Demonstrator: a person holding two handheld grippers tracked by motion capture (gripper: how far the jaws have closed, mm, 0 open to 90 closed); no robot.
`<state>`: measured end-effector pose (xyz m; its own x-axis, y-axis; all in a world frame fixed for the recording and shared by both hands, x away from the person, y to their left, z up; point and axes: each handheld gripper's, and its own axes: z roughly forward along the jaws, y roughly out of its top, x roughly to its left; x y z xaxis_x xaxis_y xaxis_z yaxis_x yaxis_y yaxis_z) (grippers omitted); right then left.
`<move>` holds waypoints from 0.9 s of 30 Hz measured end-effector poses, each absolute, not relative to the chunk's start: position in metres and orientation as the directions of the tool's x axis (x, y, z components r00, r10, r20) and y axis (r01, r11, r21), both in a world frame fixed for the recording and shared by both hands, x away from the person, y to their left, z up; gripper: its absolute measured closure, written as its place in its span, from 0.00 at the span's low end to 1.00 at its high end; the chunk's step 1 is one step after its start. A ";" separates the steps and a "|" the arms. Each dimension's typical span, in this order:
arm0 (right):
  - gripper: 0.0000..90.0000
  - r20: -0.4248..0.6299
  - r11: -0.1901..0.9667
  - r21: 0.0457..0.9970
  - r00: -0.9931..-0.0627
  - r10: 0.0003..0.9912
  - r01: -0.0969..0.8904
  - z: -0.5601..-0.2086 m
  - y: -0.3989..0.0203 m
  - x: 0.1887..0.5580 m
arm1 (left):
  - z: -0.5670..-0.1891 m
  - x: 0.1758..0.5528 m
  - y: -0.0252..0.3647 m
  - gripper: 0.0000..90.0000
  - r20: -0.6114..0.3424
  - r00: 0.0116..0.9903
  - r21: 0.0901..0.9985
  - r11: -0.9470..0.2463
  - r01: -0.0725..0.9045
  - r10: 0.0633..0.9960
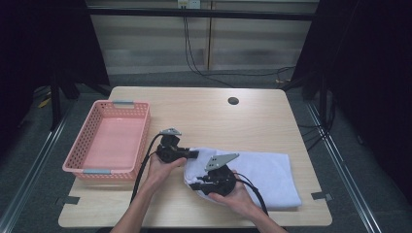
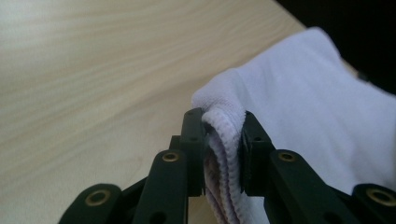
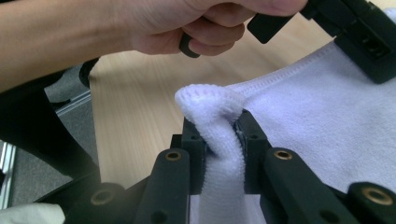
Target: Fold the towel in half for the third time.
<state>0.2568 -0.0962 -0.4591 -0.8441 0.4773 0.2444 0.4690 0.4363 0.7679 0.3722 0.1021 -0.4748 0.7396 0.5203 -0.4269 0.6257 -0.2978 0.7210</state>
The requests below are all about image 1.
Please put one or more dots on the yellow floor object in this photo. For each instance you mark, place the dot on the yellow floor object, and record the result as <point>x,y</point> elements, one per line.
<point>44,103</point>

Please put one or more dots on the dark round table grommet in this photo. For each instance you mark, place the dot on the dark round table grommet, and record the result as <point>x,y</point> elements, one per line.
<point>233,100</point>

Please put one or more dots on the dark curtain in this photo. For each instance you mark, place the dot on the dark curtain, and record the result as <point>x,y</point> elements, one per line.
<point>372,81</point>
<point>39,42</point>

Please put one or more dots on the white wall power outlet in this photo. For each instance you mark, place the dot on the white wall power outlet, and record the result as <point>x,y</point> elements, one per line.
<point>188,4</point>

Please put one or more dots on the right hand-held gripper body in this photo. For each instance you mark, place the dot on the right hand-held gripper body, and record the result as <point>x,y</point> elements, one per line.
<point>220,179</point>

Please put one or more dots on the person's right hand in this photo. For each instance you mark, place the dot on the person's right hand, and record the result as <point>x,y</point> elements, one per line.
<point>238,199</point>

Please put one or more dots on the pink plastic basket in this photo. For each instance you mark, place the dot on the pink plastic basket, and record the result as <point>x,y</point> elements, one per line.
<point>116,142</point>

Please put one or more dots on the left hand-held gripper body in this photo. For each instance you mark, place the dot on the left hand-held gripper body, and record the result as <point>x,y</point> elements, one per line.
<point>170,149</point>

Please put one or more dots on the black metal stand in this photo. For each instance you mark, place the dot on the black metal stand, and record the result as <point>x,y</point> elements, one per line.
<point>323,100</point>
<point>55,103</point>

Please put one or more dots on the person's left hand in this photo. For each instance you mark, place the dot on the person's left hand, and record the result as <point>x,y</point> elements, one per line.
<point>162,171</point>

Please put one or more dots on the grey tape strip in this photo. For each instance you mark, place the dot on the grey tape strip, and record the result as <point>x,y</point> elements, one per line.
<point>321,195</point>
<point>70,200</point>

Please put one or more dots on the black horizontal metal bar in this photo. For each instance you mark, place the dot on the black horizontal metal bar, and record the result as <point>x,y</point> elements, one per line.
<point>200,13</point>

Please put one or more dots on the metal floor rail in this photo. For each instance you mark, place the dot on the metal floor rail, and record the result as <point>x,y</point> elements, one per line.
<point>343,171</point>
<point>30,168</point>

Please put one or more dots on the pale lavender cloth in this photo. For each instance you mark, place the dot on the pale lavender cloth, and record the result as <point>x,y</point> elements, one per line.
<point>268,176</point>

